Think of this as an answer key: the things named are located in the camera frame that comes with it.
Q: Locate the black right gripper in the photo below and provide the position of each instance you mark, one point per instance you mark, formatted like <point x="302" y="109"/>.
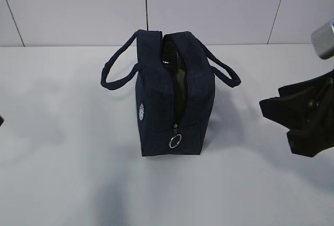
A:
<point x="305" y="103"/>

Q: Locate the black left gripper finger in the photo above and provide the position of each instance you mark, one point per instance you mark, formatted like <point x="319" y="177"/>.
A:
<point x="1" y="120"/>

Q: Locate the green lidded glass container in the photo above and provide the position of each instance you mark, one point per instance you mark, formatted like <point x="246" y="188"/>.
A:
<point x="180" y="79"/>

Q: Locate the dark blue lunch bag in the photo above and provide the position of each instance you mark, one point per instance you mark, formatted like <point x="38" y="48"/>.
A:
<point x="168" y="124"/>

